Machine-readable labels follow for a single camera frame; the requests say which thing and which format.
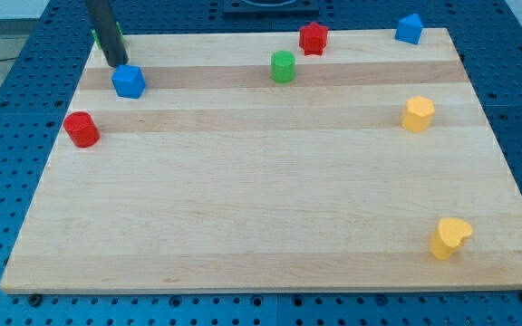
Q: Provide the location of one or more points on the blue cube block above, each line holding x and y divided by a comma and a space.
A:
128, 81

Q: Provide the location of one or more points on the wooden board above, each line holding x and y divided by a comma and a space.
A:
218, 179

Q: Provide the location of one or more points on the green cylinder block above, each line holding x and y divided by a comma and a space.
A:
282, 66

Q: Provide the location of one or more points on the red star block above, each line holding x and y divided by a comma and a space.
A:
313, 38

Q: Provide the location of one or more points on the yellow hexagon block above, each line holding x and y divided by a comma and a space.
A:
418, 114

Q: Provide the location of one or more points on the red cylinder block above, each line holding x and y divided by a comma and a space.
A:
81, 129

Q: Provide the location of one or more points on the blue pentagon block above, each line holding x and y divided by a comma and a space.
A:
409, 29

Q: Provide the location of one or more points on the yellow heart block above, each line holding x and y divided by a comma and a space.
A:
449, 235

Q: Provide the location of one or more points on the green block behind rod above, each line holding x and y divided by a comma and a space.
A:
97, 40

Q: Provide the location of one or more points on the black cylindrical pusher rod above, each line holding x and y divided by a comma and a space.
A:
104, 22

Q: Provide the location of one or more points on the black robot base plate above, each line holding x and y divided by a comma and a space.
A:
239, 7

